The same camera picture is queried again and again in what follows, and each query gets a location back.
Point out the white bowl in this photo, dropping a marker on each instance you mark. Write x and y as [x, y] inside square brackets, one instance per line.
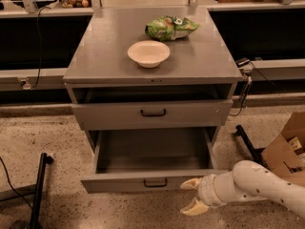
[148, 54]

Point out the power adapter with cable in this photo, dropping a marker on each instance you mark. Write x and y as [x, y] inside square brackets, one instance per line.
[246, 67]

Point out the grey metal drawer cabinet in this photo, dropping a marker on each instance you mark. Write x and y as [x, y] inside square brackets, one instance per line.
[198, 63]

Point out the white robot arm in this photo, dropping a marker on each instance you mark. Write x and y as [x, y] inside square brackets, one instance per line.
[247, 181]

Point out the black stand leg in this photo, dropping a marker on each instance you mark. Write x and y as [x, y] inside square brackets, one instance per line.
[255, 153]
[45, 159]

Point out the grey drawer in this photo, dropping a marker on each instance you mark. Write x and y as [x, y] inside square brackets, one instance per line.
[149, 160]
[146, 110]

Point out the green chip bag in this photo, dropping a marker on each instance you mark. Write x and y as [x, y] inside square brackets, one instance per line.
[169, 28]

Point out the grey top drawer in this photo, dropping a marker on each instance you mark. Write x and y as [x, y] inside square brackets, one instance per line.
[146, 110]

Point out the black stand leg left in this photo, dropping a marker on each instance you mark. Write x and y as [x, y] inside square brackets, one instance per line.
[45, 159]

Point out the cardboard box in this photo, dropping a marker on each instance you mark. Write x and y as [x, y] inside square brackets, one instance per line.
[279, 156]

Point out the black stand leg right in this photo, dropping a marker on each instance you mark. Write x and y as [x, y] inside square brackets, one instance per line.
[255, 153]

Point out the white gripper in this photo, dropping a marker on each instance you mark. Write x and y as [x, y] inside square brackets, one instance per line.
[208, 190]

